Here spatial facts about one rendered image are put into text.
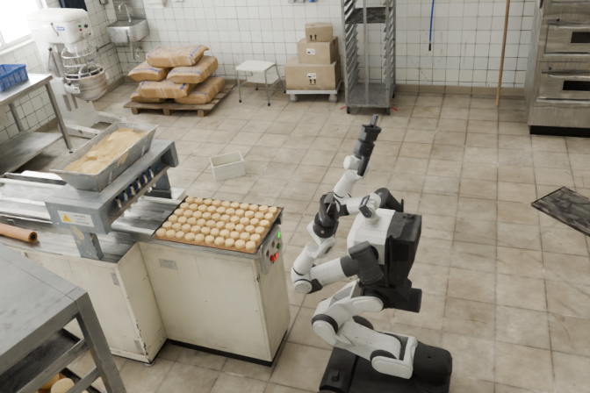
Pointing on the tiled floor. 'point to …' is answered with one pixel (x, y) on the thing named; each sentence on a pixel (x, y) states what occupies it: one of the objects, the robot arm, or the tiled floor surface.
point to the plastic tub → (227, 166)
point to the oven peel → (505, 26)
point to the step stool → (259, 75)
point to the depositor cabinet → (103, 278)
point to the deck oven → (560, 48)
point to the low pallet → (180, 104)
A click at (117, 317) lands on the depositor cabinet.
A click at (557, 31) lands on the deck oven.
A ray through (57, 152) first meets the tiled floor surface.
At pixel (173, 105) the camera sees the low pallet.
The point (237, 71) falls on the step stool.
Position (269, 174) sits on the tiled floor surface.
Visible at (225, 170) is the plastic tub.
